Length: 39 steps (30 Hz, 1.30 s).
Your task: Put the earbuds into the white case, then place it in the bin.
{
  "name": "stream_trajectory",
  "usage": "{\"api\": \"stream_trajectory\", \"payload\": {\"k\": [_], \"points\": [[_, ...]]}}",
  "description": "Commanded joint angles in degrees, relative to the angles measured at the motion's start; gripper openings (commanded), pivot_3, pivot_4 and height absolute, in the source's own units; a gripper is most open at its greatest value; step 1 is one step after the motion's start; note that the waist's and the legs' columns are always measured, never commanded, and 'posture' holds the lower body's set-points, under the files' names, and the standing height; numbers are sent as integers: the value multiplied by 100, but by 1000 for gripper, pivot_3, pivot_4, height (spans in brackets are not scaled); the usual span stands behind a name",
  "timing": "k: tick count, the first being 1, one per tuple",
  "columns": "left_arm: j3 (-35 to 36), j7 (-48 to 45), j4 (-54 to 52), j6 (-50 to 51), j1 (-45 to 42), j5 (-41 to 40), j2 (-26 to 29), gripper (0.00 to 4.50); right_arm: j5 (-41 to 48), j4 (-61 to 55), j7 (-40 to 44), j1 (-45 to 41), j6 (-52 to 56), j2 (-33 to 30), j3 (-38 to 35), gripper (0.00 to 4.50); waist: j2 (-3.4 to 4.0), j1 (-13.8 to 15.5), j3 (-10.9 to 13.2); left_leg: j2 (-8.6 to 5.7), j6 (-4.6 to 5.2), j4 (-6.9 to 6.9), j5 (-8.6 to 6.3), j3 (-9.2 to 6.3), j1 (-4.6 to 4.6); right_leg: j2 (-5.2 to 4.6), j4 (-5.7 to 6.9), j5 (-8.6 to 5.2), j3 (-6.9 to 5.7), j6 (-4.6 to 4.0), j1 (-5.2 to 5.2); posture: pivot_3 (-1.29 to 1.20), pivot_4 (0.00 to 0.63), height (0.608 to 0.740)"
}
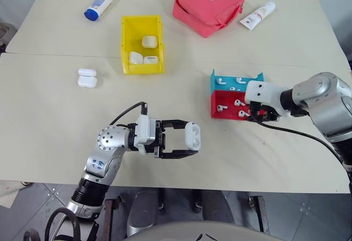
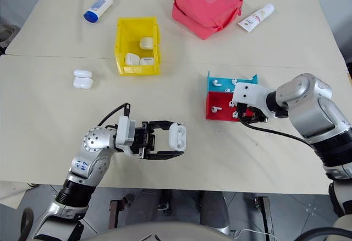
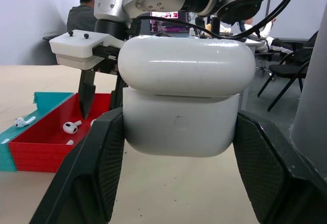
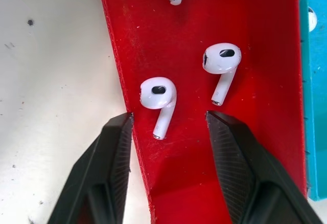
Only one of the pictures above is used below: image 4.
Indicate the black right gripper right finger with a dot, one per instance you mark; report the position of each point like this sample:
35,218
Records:
245,173

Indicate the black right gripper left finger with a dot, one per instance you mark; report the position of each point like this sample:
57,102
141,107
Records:
102,173

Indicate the teal plastic tray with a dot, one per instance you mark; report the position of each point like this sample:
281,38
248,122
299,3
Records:
315,106

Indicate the red plastic tray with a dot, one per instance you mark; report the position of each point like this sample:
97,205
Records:
194,55

